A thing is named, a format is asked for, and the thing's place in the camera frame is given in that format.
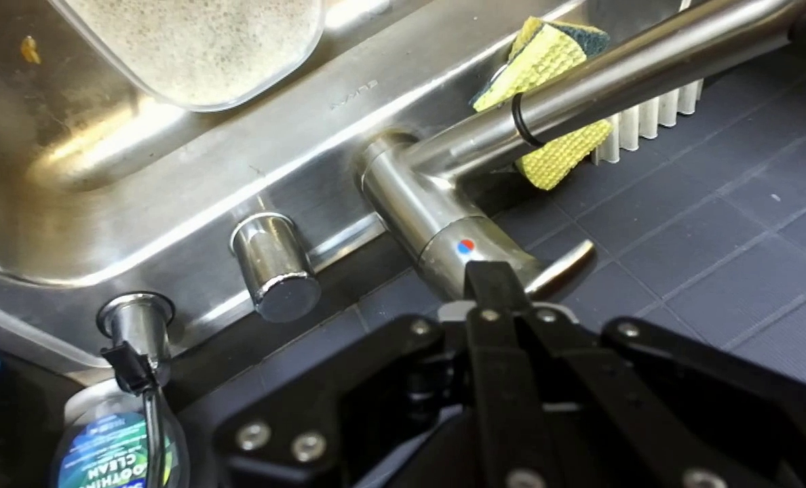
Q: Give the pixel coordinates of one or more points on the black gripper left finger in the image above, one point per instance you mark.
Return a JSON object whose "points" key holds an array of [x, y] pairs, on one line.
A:
{"points": [[501, 396]]}

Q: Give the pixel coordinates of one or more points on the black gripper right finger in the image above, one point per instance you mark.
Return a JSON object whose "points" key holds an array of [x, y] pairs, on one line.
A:
{"points": [[656, 407]]}

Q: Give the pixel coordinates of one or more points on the chrome sink faucet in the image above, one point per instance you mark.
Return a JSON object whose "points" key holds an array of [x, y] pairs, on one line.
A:
{"points": [[646, 63]]}

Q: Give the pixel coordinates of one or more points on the white bristle brush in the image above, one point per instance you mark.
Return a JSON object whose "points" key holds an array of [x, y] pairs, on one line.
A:
{"points": [[646, 123]]}

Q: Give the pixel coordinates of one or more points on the yellow sponge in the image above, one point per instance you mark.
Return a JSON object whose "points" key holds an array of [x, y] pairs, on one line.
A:
{"points": [[546, 63]]}

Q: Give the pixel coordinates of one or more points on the clear soap bottle teal label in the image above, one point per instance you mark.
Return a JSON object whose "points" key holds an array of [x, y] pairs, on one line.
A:
{"points": [[113, 451]]}

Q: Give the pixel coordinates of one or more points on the stainless steel sink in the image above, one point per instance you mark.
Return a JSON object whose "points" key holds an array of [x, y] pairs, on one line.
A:
{"points": [[147, 163]]}

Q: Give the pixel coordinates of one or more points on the clear plastic container soapy water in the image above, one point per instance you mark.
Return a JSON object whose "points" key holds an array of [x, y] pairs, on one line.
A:
{"points": [[202, 44]]}

